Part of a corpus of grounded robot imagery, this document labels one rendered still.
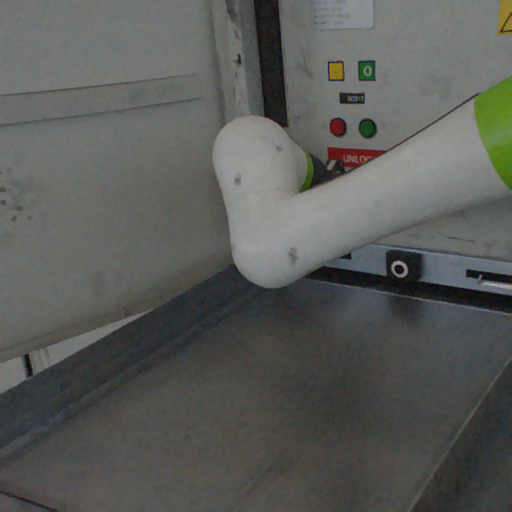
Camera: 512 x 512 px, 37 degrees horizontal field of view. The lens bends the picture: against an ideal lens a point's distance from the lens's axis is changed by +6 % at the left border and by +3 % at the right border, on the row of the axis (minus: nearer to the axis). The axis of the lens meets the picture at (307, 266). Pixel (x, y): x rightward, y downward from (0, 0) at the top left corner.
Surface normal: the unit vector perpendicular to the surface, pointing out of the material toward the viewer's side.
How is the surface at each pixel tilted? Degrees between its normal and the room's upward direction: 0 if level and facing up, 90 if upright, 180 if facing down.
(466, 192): 119
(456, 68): 90
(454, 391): 0
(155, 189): 90
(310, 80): 90
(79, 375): 90
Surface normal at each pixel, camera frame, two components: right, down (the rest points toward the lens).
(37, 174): 0.65, 0.24
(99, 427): -0.07, -0.93
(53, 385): 0.85, 0.14
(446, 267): -0.52, 0.34
